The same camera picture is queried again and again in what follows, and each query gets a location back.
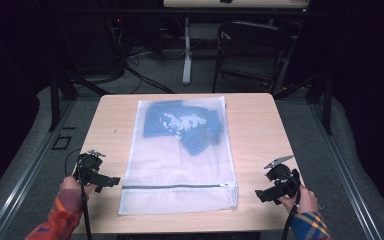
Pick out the black folding chair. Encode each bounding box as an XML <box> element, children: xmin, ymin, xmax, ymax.
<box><xmin>212</xmin><ymin>20</ymin><xmax>294</xmax><ymax>95</ymax></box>

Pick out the black metal stand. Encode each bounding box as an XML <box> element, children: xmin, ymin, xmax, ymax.
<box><xmin>48</xmin><ymin>70</ymin><xmax>112</xmax><ymax>132</ymax></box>
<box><xmin>273</xmin><ymin>70</ymin><xmax>334</xmax><ymax>136</ymax></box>

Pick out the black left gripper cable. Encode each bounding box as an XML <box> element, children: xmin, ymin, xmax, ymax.
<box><xmin>64</xmin><ymin>148</ymin><xmax>93</xmax><ymax>240</ymax></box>

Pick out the dark computer tower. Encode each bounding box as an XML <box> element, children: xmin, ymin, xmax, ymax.
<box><xmin>55</xmin><ymin>12</ymin><xmax>128</xmax><ymax>76</ymax></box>

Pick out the thick black floor cable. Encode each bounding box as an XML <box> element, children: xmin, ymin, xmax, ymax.
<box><xmin>124</xmin><ymin>64</ymin><xmax>175</xmax><ymax>95</ymax></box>

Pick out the person's right hand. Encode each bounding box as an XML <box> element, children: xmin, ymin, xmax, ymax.
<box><xmin>277</xmin><ymin>184</ymin><xmax>320</xmax><ymax>215</ymax></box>

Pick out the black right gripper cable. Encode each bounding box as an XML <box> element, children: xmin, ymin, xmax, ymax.
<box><xmin>280</xmin><ymin>184</ymin><xmax>303</xmax><ymax>240</ymax></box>

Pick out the light desk with white leg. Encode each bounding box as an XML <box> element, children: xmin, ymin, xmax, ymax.
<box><xmin>163</xmin><ymin>0</ymin><xmax>310</xmax><ymax>86</ymax></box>

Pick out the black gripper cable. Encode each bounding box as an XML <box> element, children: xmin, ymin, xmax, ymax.
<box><xmin>280</xmin><ymin>184</ymin><xmax>303</xmax><ymax>240</ymax></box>
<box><xmin>64</xmin><ymin>148</ymin><xmax>93</xmax><ymax>240</ymax></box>

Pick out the white mesh laundry bag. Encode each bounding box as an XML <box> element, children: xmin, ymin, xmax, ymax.
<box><xmin>117</xmin><ymin>95</ymin><xmax>240</xmax><ymax>216</ymax></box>

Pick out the person's left hand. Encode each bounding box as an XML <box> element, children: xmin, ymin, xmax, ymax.
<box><xmin>59</xmin><ymin>175</ymin><xmax>97</xmax><ymax>201</ymax></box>

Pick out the aluminium floor rail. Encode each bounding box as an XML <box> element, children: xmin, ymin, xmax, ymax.
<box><xmin>0</xmin><ymin>99</ymin><xmax>78</xmax><ymax>240</ymax></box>
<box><xmin>308</xmin><ymin>99</ymin><xmax>383</xmax><ymax>240</ymax></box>

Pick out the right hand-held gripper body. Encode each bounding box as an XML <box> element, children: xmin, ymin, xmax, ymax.
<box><xmin>263</xmin><ymin>154</ymin><xmax>302</xmax><ymax>201</ymax></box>

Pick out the blue printed garment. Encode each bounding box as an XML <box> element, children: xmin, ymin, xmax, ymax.
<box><xmin>142</xmin><ymin>99</ymin><xmax>224</xmax><ymax>158</ymax></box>

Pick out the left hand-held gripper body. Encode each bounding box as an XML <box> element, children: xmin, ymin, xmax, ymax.
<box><xmin>72</xmin><ymin>149</ymin><xmax>107</xmax><ymax>185</ymax></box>

